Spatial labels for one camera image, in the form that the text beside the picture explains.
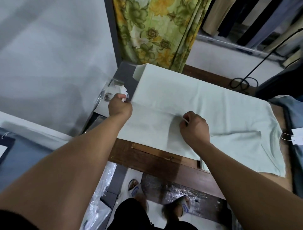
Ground person's left hand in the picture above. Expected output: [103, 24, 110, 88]
[108, 93, 133, 119]

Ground person's right hand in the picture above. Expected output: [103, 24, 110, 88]
[179, 111, 211, 148]

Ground metal clothes rail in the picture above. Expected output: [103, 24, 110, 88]
[196, 33, 285, 61]

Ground grey blue garment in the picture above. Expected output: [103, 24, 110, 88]
[0, 127, 55, 193]

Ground white fabric sheet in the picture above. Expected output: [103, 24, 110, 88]
[0, 111, 72, 150]

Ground clear plastic bag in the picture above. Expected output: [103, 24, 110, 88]
[80, 162, 118, 230]

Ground dark folded garment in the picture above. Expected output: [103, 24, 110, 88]
[254, 60, 303, 102]

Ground person's left forearm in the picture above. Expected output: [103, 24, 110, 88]
[0, 113, 132, 230]

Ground black shorts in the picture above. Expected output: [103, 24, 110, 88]
[113, 197, 200, 230]

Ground pale green t-shirt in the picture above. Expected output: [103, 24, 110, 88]
[117, 63, 286, 178]

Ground crumpled white paper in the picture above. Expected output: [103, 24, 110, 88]
[119, 86, 129, 102]

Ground green yellow floral curtain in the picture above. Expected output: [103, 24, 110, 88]
[113, 0, 212, 73]

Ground blue denim garment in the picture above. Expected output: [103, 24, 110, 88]
[269, 95, 303, 200]

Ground white blue slipper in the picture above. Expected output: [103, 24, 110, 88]
[162, 195, 191, 222]
[127, 179, 150, 212]

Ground person's right forearm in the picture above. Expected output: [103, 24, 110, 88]
[191, 140, 303, 230]

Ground black shirt sleeve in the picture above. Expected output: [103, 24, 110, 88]
[0, 209, 32, 230]

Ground clear plastic packaging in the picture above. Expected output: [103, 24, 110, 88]
[94, 79, 129, 117]

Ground black cable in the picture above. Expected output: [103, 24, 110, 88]
[229, 28, 303, 92]

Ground row of hanging garments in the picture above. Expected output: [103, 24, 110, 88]
[202, 0, 303, 68]

